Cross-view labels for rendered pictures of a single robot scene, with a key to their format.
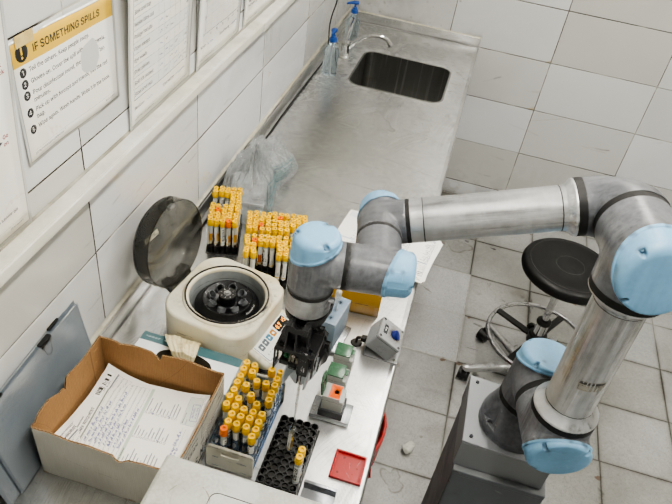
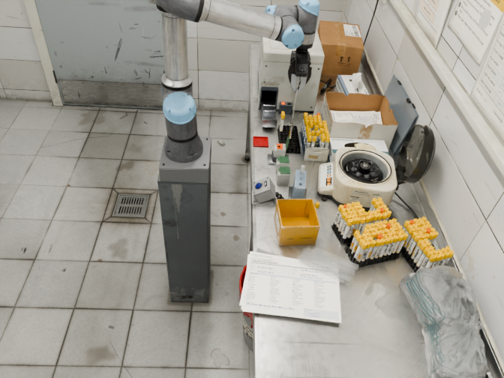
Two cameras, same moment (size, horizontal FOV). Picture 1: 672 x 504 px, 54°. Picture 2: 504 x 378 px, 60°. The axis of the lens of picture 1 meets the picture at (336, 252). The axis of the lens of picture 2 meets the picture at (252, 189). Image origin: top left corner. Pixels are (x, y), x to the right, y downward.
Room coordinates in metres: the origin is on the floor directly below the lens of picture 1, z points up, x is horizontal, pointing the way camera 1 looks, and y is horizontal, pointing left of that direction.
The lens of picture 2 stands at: (2.28, -0.48, 2.05)
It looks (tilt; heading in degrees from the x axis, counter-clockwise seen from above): 43 degrees down; 166
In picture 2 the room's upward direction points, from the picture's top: 5 degrees clockwise
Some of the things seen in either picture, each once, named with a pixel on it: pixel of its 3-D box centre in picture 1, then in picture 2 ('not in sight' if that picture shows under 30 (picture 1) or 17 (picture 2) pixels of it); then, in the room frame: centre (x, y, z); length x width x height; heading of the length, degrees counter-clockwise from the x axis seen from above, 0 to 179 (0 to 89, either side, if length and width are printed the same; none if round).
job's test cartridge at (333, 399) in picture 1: (333, 400); (279, 152); (0.91, -0.05, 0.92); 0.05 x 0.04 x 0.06; 81
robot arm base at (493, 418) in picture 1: (520, 409); (183, 140); (0.90, -0.44, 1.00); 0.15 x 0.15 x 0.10
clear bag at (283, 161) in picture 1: (270, 156); (460, 346); (1.82, 0.26, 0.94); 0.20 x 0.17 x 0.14; 154
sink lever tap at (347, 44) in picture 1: (368, 42); not in sight; (2.92, 0.01, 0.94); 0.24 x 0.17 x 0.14; 81
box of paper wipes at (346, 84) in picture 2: not in sight; (353, 85); (0.43, 0.45, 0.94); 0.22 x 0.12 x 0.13; 175
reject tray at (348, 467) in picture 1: (348, 467); (260, 142); (0.78, -0.10, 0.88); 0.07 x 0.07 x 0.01; 81
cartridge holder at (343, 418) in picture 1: (331, 408); (278, 157); (0.91, -0.05, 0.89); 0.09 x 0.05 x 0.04; 81
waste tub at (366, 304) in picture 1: (359, 282); (295, 222); (1.30, -0.08, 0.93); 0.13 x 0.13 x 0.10; 86
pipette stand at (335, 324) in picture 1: (333, 324); (298, 188); (1.14, -0.02, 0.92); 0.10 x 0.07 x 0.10; 163
